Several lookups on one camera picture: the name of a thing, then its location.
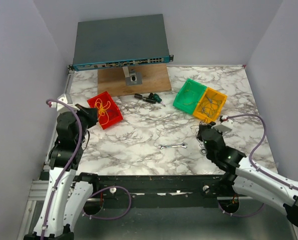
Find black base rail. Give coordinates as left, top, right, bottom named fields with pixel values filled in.
left=70, top=172, right=249, bottom=208

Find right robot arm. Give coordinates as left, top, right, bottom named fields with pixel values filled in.
left=197, top=124, right=298, bottom=227

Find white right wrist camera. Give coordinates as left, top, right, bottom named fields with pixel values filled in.
left=211, top=115, right=234, bottom=134

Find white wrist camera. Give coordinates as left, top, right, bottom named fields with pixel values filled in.
left=211, top=115, right=234, bottom=134
left=47, top=93, right=78, bottom=114

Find grey metal bracket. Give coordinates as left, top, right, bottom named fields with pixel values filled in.
left=122, top=66, right=142, bottom=86

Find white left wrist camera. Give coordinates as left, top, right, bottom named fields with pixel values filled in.
left=47, top=93, right=78, bottom=114

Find coloured wire bundle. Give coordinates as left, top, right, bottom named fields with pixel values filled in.
left=190, top=117, right=209, bottom=148

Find yellow wire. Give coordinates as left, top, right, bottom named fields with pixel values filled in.
left=94, top=97, right=112, bottom=123

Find green handled screwdriver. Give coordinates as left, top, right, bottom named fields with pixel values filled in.
left=148, top=93, right=166, bottom=107

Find silver ratchet wrench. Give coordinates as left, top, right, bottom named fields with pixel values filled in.
left=200, top=148, right=207, bottom=156

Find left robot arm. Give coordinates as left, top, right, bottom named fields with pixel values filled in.
left=24, top=104, right=100, bottom=240

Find black cylindrical tool handle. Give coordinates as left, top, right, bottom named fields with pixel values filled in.
left=142, top=97, right=156, bottom=104

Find small black cylinder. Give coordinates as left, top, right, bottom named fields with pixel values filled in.
left=134, top=93, right=143, bottom=100

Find green plastic bin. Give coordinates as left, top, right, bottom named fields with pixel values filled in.
left=173, top=78, right=207, bottom=115

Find silver open-end wrench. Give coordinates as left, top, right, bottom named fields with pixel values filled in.
left=158, top=142, right=187, bottom=150

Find aluminium frame rail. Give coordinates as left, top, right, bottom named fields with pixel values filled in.
left=28, top=180, right=49, bottom=201

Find blue network switch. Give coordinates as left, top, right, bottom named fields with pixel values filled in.
left=70, top=14, right=174, bottom=72

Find wooden board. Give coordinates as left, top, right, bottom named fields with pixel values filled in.
left=98, top=63, right=172, bottom=97

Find red plastic bin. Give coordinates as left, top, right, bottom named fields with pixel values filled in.
left=87, top=91, right=123, bottom=130

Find yellow plastic bin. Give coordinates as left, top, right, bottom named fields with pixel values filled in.
left=193, top=87, right=227, bottom=123

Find blue wires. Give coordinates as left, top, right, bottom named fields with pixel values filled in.
left=197, top=93, right=223, bottom=118

